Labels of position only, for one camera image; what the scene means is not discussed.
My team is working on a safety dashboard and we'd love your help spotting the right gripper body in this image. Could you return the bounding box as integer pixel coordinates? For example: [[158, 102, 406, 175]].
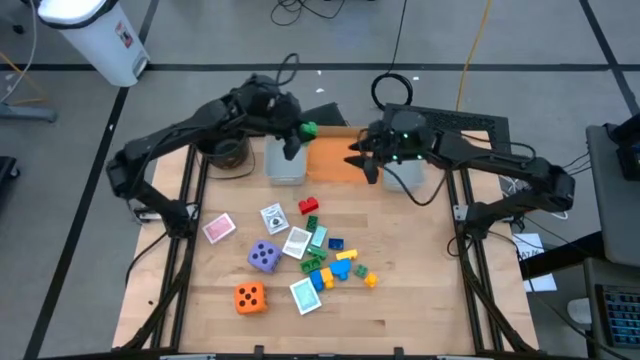
[[364, 112, 439, 184]]

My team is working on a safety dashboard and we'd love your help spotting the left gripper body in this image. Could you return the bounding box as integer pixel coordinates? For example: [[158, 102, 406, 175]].
[[232, 73, 304, 139]]

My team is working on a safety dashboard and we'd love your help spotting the light blue rounded block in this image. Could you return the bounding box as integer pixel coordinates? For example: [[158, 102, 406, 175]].
[[329, 258, 353, 282]]

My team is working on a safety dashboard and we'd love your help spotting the purple foam die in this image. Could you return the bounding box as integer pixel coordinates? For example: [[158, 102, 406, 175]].
[[247, 239, 283, 275]]

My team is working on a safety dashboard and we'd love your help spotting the grey plastic bin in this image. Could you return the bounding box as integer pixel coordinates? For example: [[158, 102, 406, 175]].
[[263, 133, 308, 187], [382, 158, 427, 193]]

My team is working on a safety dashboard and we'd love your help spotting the clear yellow bin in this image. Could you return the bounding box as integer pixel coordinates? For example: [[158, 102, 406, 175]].
[[305, 125, 384, 184]]

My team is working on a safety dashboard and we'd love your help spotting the black flat panel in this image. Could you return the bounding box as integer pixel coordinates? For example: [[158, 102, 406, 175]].
[[299, 102, 349, 129]]

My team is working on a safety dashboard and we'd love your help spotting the black pumpkin-face bucket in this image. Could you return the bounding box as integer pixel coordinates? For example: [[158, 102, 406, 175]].
[[197, 130, 251, 170]]

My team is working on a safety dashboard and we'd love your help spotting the black perforated panel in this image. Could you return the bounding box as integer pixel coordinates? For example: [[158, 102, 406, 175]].
[[382, 103, 514, 169]]

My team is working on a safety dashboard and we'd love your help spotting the light teal flat block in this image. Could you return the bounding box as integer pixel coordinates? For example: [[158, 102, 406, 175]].
[[310, 224, 329, 249]]

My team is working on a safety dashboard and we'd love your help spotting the grey card deck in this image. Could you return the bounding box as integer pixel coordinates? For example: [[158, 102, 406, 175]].
[[281, 225, 314, 261]]

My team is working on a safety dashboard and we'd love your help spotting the pink playing card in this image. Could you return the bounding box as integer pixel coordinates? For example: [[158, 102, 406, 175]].
[[201, 212, 237, 246]]

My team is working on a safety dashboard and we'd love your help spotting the bright green hollow block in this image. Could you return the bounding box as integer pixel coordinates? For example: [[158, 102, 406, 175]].
[[299, 256, 324, 275]]

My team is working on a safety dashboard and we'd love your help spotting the teal card deck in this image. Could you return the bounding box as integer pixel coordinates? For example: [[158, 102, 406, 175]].
[[288, 277, 323, 317]]

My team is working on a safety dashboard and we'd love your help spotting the orange foam die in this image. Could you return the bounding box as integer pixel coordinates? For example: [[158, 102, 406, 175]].
[[233, 281, 269, 316]]

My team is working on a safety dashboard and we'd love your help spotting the white trash bin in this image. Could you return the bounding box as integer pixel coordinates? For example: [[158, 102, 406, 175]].
[[37, 0, 151, 89]]

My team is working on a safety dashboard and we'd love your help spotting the white paper sheet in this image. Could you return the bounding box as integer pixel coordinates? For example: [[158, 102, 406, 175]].
[[512, 232, 559, 294]]

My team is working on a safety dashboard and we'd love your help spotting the grey desk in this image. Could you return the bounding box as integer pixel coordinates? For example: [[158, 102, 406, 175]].
[[585, 123, 640, 266]]

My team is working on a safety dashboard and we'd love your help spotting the black desk device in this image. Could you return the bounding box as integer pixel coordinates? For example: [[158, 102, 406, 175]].
[[604, 112, 640, 182]]

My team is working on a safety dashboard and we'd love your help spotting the grey stand foot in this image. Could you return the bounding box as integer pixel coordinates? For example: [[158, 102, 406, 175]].
[[0, 102, 59, 124]]

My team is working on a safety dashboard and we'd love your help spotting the white round object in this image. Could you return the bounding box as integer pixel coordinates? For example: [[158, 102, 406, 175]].
[[567, 297, 594, 326]]

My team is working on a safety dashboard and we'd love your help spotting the black floor object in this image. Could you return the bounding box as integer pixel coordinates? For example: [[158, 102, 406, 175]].
[[0, 155, 21, 194]]

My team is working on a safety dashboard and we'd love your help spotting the backlit keyboard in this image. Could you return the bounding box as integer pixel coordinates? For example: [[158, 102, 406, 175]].
[[594, 283, 640, 349]]

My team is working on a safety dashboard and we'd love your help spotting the black coiled cable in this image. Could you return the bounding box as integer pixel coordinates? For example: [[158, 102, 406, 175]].
[[370, 0, 415, 112]]

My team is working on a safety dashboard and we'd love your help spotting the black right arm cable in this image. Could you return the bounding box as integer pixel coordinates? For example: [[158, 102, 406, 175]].
[[383, 164, 450, 208]]

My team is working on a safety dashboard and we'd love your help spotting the black cable bundle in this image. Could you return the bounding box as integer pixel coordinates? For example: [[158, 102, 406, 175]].
[[269, 0, 349, 27]]

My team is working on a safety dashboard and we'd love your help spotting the yellow cable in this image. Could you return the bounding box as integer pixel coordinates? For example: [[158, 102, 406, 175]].
[[455, 0, 496, 112]]

